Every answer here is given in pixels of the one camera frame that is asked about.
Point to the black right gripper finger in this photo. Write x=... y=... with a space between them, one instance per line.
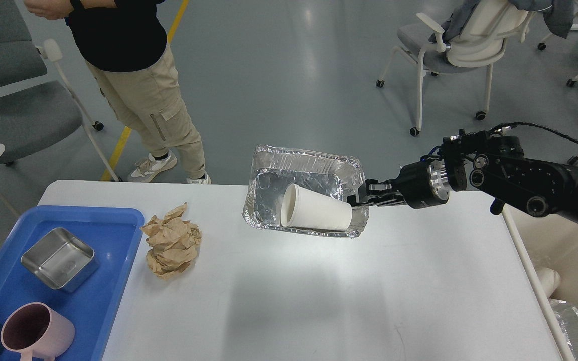
x=378 y=200
x=374 y=187

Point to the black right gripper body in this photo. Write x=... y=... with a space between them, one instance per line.
x=424 y=184

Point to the white paper cup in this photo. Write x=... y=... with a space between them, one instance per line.
x=304 y=208

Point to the aluminium foil tray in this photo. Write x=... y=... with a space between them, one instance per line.
x=274 y=168

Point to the square stainless steel tray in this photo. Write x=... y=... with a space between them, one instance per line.
x=61 y=260

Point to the pink plastic mug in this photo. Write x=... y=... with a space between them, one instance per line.
x=35 y=330

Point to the brown paper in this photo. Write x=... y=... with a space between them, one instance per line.
x=174 y=243

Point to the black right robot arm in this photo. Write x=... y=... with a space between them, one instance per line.
x=491 y=162

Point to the person's hand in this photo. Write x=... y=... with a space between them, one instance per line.
x=51 y=10

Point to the left white grey chair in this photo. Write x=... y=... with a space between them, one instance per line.
x=37 y=117

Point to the blue plastic tray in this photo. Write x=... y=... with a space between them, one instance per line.
x=113 y=234

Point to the white grey office chair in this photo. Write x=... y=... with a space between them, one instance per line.
x=480 y=44

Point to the beige roll in bin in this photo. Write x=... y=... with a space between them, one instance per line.
x=549 y=280

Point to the beige plastic bin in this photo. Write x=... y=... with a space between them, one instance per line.
x=552 y=243

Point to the seated person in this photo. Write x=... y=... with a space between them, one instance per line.
x=127 y=51

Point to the grey jacket on chair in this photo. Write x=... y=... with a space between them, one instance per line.
x=558 y=16

